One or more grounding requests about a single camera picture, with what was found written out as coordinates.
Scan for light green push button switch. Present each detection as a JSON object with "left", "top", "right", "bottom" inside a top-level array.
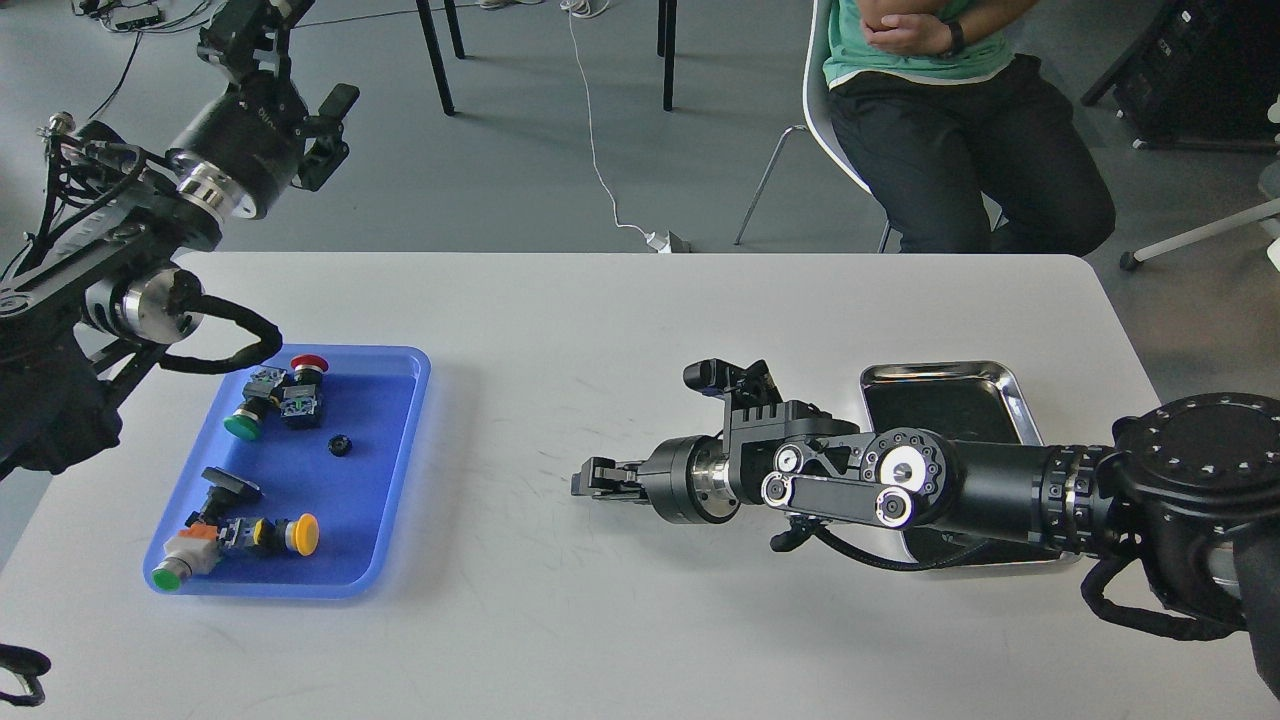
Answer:
[{"left": 150, "top": 523, "right": 221, "bottom": 592}]

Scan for person's hand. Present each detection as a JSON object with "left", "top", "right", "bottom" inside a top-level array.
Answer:
[{"left": 863, "top": 14, "right": 954, "bottom": 56}]

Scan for black equipment case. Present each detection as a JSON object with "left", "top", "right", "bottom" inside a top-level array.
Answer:
[{"left": 1080, "top": 1, "right": 1279, "bottom": 154}]

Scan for yellow push button switch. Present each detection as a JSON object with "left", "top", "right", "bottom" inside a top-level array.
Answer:
[{"left": 218, "top": 512, "right": 320, "bottom": 557}]

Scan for black table legs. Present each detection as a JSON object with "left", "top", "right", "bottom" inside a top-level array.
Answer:
[{"left": 413, "top": 0, "right": 681, "bottom": 117}]

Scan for silver metal tray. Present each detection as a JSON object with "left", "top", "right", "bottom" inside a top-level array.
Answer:
[{"left": 859, "top": 360, "right": 1082, "bottom": 575}]

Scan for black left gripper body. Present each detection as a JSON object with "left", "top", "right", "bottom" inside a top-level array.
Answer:
[{"left": 166, "top": 90, "right": 308, "bottom": 219}]

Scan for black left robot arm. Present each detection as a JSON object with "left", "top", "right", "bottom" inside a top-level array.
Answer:
[{"left": 1, "top": 1, "right": 358, "bottom": 474}]

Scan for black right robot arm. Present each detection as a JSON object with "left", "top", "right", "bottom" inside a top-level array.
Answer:
[{"left": 570, "top": 359, "right": 1279, "bottom": 691}]

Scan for red push button switch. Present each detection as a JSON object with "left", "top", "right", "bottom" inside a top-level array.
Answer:
[{"left": 279, "top": 354, "right": 329, "bottom": 430}]

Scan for black floor cable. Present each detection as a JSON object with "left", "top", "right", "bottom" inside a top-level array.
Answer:
[{"left": 0, "top": 0, "right": 481, "bottom": 281}]

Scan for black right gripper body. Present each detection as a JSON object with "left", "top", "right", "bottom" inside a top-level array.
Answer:
[{"left": 640, "top": 436, "right": 740, "bottom": 524}]

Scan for dark green push button switch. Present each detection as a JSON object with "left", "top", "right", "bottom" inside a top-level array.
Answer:
[{"left": 221, "top": 366, "right": 285, "bottom": 442}]

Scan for small black gear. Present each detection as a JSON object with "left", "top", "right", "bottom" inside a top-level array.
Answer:
[{"left": 326, "top": 434, "right": 353, "bottom": 457}]

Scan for seated person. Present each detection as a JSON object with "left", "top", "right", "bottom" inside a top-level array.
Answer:
[{"left": 822, "top": 1, "right": 1116, "bottom": 258}]

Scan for black wristwatch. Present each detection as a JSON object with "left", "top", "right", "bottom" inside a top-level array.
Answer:
[{"left": 940, "top": 19, "right": 966, "bottom": 59}]

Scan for white charger cable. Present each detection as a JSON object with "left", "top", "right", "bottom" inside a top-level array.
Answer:
[{"left": 561, "top": 0, "right": 692, "bottom": 254}]

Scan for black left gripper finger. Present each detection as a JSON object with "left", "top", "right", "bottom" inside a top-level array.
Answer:
[
  {"left": 294, "top": 85, "right": 360, "bottom": 192},
  {"left": 197, "top": 1, "right": 301, "bottom": 99}
]

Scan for blue plastic tray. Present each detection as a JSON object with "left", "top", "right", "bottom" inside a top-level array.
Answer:
[{"left": 142, "top": 345, "right": 431, "bottom": 600}]

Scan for black selector switch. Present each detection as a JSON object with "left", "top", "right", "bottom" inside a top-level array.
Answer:
[{"left": 184, "top": 466, "right": 262, "bottom": 528}]

